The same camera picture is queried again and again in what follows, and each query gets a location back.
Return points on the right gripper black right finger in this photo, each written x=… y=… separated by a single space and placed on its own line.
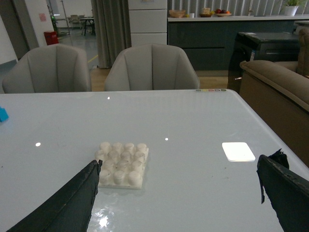
x=287 y=191

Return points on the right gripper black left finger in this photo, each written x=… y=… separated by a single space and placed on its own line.
x=69 y=209

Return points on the blue toy block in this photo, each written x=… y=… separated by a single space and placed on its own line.
x=3 y=115

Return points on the brown sofa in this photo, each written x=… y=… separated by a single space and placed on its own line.
x=279 y=93

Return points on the colour dot sticker strip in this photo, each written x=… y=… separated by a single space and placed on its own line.
x=211 y=90

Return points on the left grey armchair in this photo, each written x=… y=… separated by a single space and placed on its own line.
x=49 y=69

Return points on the grey armchair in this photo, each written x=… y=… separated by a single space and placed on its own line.
x=49 y=69
x=152 y=67

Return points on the right grey armchair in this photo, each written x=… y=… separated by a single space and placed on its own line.
x=152 y=67

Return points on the dark kitchen counter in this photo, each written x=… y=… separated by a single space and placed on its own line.
x=209 y=41

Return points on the white plant pot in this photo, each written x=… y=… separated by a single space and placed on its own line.
x=290 y=10

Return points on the fruit plate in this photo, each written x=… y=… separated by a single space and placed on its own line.
x=222 y=13

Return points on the grey curtain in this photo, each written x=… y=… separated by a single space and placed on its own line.
x=112 y=29

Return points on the white drawer cabinet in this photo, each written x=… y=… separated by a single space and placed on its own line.
x=148 y=21

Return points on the wooden bowl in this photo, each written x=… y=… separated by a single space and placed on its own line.
x=177 y=13

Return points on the white studded base plate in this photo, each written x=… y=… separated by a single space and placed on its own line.
x=123 y=165

